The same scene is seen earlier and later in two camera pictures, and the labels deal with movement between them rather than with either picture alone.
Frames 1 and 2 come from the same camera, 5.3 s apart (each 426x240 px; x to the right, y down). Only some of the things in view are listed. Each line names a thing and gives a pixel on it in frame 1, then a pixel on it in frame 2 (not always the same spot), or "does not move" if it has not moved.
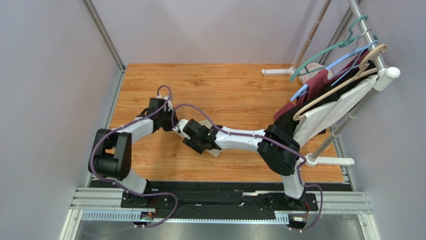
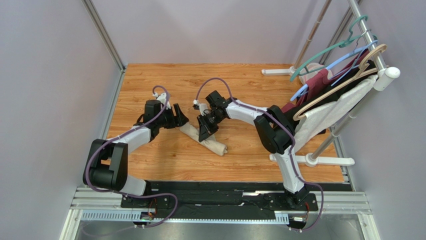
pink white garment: [312, 70] does not move
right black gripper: [192, 142] → [209, 120]
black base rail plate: [226, 195] does not move
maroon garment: [316, 81] does not move
